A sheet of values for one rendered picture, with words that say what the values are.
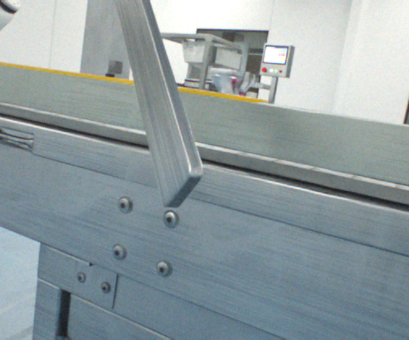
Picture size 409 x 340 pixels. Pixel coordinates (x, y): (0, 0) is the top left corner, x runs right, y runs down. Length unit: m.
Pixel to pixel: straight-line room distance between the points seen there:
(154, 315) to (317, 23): 5.73
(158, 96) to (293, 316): 0.17
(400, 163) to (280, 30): 5.97
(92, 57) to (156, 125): 0.55
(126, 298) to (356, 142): 0.24
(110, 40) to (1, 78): 0.32
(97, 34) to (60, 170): 0.39
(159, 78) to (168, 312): 0.24
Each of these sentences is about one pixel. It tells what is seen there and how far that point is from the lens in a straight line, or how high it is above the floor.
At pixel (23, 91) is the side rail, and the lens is 0.38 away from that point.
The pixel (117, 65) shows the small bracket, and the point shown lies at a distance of 0.69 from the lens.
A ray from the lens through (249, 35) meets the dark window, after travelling 6.44.
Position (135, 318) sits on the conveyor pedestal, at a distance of 0.39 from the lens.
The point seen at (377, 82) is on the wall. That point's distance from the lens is 5.58.
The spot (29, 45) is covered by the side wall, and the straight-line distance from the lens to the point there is 6.23.
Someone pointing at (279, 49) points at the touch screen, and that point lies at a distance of 3.34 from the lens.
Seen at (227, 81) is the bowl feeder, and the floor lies 1.05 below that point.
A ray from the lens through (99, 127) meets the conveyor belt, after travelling 0.34.
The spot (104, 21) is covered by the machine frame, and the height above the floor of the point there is 0.98.
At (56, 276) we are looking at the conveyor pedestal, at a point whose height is 0.69.
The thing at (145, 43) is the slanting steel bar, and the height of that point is 0.90.
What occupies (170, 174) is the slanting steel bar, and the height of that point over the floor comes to 0.85.
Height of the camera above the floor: 0.88
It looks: 9 degrees down
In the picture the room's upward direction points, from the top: 9 degrees clockwise
